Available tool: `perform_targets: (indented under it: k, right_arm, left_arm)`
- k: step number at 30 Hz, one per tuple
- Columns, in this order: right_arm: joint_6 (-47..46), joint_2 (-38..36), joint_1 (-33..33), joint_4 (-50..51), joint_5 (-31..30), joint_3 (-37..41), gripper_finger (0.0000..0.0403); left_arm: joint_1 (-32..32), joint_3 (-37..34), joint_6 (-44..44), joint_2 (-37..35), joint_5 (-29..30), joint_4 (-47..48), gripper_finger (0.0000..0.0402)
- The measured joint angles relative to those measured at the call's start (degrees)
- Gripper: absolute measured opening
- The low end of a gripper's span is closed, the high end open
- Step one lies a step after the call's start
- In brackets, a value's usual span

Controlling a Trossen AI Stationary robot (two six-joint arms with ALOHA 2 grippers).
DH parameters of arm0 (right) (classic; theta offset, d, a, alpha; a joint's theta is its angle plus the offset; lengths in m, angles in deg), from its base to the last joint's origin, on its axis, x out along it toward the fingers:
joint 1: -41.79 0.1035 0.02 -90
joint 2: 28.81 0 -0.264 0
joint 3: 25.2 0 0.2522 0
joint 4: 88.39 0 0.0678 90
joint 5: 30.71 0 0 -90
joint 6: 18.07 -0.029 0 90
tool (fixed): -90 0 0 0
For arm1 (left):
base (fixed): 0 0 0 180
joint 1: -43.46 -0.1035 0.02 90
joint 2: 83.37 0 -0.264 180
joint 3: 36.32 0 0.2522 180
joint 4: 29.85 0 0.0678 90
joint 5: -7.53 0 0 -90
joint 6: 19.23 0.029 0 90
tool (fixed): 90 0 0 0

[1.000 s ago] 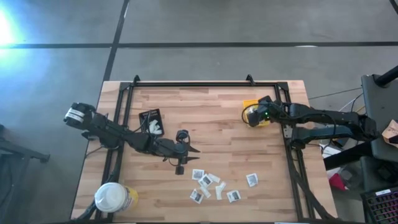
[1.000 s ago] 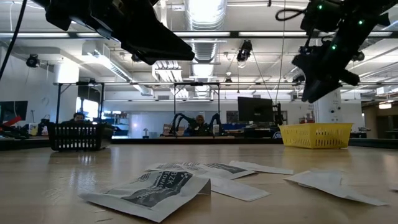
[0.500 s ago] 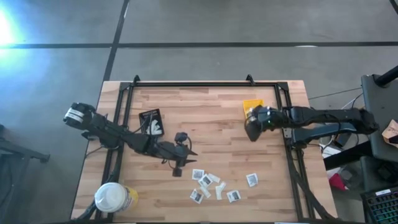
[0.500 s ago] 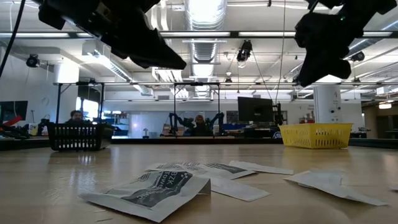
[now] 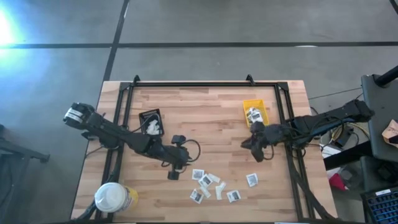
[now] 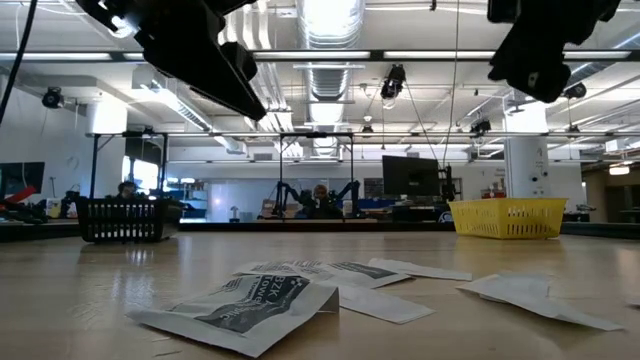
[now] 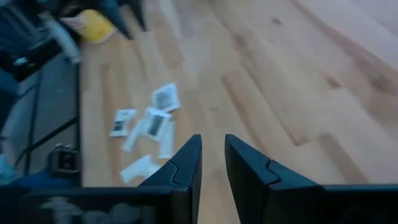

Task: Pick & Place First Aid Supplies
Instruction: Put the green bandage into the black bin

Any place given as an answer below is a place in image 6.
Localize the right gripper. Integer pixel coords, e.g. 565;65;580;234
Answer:
487;0;621;49

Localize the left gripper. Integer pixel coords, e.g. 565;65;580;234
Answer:
74;0;268;121

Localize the black overhead beam with lights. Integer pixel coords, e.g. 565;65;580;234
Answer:
0;48;640;63

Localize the white column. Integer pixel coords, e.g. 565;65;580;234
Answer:
503;102;551;199

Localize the black plastic basket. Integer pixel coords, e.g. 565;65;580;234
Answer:
74;192;184;245

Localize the black computer monitor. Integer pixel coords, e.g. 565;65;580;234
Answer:
382;154;440;197

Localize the yellow plastic basket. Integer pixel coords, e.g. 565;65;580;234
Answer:
448;197;569;240

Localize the black monitor with red shape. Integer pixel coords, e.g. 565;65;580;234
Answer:
0;161;46;204

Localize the silver ventilation duct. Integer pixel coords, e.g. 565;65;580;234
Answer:
294;0;366;156

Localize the black metal table frame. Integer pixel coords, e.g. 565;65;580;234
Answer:
0;218;640;244

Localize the black hanging cable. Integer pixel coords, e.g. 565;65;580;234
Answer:
0;0;40;126

